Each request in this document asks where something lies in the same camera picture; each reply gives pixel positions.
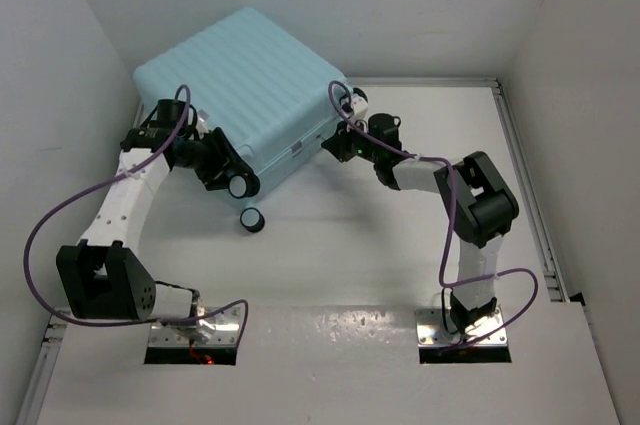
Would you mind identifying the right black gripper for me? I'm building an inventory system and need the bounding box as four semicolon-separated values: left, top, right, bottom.
325;115;383;164

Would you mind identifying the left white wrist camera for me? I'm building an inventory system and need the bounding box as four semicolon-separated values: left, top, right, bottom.
191;111;209;140

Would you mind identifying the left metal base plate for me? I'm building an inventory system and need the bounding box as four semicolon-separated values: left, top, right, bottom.
147;305;245;349

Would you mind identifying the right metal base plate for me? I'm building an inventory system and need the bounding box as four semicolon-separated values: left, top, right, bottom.
413;305;511;349

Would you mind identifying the front suitcase wheel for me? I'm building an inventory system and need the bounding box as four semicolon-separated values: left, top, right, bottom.
240;207;266;234

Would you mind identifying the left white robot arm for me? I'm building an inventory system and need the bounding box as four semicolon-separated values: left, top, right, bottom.
56;99;259;326

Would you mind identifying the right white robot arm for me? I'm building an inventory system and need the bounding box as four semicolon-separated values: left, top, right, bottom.
322;113;519;333

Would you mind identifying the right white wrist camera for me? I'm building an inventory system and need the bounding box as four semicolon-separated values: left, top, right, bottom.
343;88;369;121

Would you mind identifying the lid suitcase wheel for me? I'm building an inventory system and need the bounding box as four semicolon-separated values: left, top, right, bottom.
228;173;260;199

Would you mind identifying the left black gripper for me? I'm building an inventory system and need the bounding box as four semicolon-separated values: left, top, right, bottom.
173;126;248;189

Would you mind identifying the metal base plate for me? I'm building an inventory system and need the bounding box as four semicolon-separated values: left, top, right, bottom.
413;305;511;349
147;305;245;349

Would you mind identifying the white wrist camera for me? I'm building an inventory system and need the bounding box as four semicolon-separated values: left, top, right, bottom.
343;88;369;121
191;111;209;140

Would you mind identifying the light blue hardshell suitcase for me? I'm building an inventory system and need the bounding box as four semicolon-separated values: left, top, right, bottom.
133;7;346;196

